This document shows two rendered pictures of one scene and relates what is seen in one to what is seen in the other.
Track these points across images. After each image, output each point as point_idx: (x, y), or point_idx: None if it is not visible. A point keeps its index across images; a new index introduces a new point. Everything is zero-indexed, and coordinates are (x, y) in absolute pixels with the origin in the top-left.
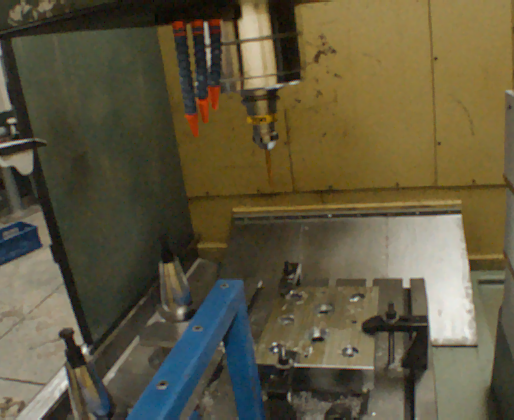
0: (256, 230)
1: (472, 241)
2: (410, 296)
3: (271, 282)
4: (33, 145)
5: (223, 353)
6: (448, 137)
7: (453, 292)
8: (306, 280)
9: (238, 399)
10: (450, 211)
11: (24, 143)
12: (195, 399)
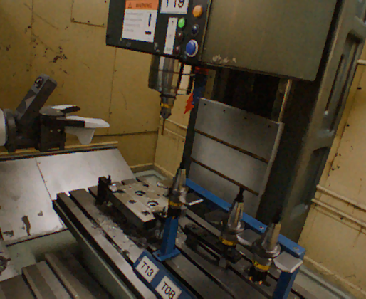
0: (4, 167)
1: None
2: None
3: (73, 192)
4: (75, 109)
5: (98, 230)
6: (115, 110)
7: None
8: (91, 187)
9: (170, 231)
10: (113, 147)
11: (71, 107)
12: (117, 253)
